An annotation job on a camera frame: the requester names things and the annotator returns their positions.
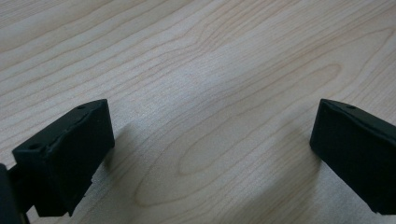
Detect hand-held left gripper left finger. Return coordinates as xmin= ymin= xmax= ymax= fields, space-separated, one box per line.
xmin=11 ymin=98 xmax=116 ymax=217

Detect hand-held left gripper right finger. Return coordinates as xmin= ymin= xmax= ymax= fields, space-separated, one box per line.
xmin=309 ymin=98 xmax=396 ymax=216

